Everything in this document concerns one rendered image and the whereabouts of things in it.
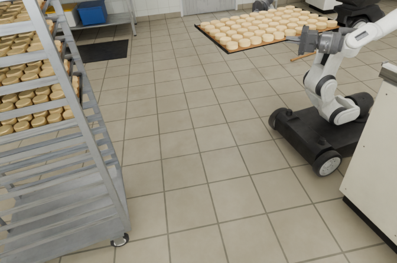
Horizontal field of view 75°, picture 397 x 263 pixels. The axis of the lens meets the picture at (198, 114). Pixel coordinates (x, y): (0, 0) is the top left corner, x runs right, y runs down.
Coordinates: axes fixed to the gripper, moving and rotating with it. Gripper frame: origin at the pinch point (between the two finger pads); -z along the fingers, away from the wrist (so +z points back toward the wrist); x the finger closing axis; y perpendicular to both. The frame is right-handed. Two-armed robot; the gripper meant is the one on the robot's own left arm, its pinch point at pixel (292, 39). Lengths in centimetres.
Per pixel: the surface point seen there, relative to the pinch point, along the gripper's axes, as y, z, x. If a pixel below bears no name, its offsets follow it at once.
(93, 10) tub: -192, -316, -56
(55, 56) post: 67, -62, 13
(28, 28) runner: 68, -68, 22
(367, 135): -3, 41, -45
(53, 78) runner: 67, -67, 5
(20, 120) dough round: 74, -88, -13
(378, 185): 6, 51, -67
